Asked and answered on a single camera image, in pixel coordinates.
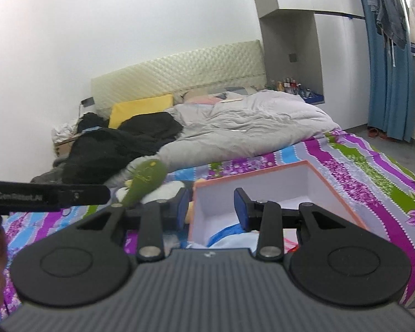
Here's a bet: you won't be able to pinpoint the yellow pillow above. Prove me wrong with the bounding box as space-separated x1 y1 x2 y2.
108 93 174 129

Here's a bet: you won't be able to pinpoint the row of small bottles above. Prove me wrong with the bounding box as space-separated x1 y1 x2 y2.
271 78 303 94

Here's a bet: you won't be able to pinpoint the orange cardboard box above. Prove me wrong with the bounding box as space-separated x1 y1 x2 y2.
188 160 370 250

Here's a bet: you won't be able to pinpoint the grey duvet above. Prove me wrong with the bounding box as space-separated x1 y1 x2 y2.
104 90 341 184

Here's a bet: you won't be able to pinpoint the pink pillow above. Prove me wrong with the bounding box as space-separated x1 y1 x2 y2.
183 94 229 105

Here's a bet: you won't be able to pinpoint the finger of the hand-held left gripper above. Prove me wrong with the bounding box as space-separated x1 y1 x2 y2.
74 185 111 205

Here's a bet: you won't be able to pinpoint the white wardrobe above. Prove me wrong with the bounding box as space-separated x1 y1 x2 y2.
247 0 370 128

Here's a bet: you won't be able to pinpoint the bedside table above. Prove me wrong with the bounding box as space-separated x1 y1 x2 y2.
52 121 84 160

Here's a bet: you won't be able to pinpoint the dark grey cloth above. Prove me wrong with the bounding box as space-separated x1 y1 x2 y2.
31 164 68 184

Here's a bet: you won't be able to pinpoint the blue curtain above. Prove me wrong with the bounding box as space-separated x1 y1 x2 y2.
361 0 415 142

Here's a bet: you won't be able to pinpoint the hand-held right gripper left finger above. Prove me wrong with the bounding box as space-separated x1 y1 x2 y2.
77 187 191 263

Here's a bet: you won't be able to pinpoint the black jacket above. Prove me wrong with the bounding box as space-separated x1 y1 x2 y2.
62 112 184 184

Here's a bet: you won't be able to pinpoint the black and white plush toy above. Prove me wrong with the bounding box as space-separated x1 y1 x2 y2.
142 180 196 225

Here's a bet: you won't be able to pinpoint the blue tray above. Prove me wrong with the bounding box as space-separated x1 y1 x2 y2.
297 88 325 106

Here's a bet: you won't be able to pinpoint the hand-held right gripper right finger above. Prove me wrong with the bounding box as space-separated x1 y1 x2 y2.
234 187 370 261

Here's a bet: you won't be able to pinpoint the green long plush toy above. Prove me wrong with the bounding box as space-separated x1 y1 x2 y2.
119 159 168 208

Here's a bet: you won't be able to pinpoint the red slippers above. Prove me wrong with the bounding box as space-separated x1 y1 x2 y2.
367 128 390 141

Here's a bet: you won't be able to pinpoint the cream quilted headboard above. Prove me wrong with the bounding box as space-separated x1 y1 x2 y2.
90 40 267 111

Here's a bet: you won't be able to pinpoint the striped floral bed sheet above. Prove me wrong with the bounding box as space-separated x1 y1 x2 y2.
0 129 415 322

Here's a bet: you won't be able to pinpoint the hanging grey clothes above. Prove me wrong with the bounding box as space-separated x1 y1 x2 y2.
367 0 410 51

